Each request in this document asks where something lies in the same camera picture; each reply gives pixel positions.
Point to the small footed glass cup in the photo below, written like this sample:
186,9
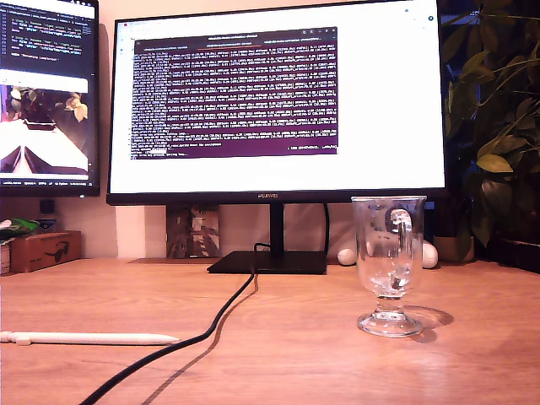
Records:
388,321

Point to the white pen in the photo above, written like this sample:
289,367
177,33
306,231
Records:
105,337

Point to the large black Huawei monitor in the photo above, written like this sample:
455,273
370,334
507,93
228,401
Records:
274,177

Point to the white game controller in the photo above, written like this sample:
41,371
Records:
347,256

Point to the beige plant pot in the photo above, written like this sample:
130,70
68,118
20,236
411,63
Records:
453,250

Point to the black capped white bottle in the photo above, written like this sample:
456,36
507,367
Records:
46,207

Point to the green leafy houseplant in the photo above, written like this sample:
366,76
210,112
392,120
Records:
493,162

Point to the cardboard box with sunglasses print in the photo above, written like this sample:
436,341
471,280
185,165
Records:
42,251

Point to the green plastic package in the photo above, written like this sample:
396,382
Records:
21,225

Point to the black monitor with code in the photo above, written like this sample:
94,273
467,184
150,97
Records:
42,42

